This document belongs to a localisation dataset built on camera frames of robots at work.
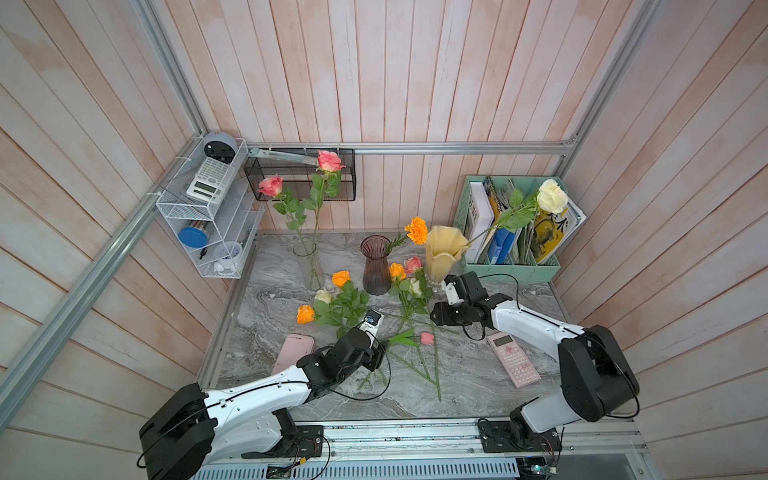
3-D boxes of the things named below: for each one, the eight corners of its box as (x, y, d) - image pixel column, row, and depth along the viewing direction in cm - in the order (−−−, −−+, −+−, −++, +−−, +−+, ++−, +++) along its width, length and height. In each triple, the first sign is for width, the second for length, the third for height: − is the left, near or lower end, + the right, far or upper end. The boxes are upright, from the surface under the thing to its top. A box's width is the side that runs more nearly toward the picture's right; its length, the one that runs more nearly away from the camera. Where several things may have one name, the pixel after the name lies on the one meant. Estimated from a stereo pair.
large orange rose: (297, 324, 94) (295, 320, 92) (300, 308, 98) (298, 304, 96) (313, 324, 94) (311, 320, 92) (315, 308, 98) (314, 304, 96)
